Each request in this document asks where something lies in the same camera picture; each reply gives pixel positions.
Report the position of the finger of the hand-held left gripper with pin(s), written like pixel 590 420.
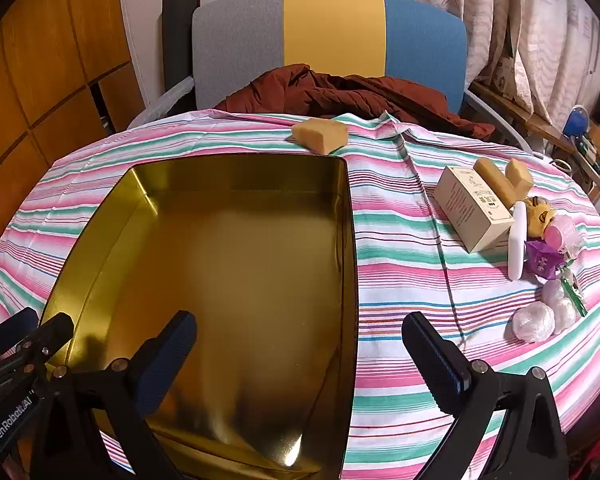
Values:
pixel 50 334
pixel 12 322

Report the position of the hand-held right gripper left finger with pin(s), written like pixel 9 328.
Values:
pixel 172 350

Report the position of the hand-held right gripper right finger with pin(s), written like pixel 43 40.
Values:
pixel 437 360

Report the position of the gold metal tin box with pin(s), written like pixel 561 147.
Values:
pixel 230 260

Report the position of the white soap bar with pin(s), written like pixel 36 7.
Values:
pixel 517 240

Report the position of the purple snack packet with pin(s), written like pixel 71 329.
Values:
pixel 542 257

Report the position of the green rice cracker packet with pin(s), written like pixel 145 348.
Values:
pixel 575 295

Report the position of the beige cardboard box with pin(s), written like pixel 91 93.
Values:
pixel 472 210

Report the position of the pink snack packet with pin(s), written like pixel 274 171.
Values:
pixel 557 232

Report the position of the long yellow sponge block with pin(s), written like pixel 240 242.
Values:
pixel 495 177

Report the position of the small yellow sponge block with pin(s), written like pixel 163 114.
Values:
pixel 521 172

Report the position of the pink green striped tablecloth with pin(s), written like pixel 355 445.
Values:
pixel 405 285

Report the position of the wooden cabinet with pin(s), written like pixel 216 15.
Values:
pixel 40 85

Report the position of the white plastic bag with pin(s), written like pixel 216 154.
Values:
pixel 155 105

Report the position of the large yellow sponge block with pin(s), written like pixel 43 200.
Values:
pixel 320 135

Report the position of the wooden side desk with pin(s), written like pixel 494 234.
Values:
pixel 525 110

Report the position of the blue round container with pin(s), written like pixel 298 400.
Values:
pixel 576 121

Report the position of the red-brown quilted jacket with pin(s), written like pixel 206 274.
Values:
pixel 330 95

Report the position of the grey yellow blue chair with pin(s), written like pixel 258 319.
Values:
pixel 330 25

